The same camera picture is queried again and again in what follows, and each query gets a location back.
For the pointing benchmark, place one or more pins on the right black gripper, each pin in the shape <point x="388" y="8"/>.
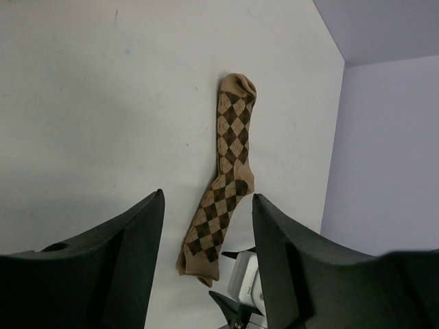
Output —
<point x="237" y="315"/>

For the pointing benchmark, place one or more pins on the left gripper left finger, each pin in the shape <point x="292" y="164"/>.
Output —
<point x="101" y="278"/>

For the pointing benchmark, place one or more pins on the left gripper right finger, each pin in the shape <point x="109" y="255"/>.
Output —
<point x="309" y="281"/>

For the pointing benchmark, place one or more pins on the beige argyle sock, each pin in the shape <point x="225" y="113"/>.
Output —
<point x="201" y="247"/>

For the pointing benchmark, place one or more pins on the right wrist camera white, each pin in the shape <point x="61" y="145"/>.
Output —
<point x="245" y="282"/>

